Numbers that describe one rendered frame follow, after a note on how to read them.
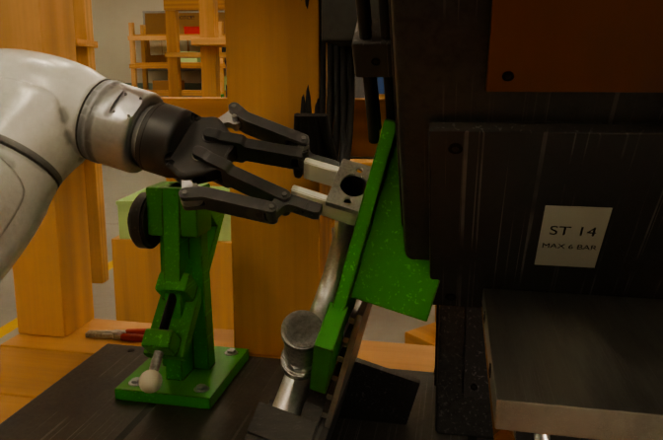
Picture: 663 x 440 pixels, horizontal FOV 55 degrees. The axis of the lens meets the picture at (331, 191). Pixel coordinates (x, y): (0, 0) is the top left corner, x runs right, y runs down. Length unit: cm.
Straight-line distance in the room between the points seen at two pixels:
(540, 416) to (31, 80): 56
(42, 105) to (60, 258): 48
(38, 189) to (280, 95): 38
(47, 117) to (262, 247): 40
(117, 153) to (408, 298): 32
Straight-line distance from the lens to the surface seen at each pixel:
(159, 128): 66
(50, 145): 69
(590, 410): 39
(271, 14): 93
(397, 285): 55
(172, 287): 84
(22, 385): 103
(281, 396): 66
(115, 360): 100
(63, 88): 70
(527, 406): 38
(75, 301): 118
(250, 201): 62
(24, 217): 68
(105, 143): 67
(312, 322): 57
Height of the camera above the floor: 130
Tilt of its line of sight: 10 degrees down
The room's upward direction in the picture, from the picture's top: straight up
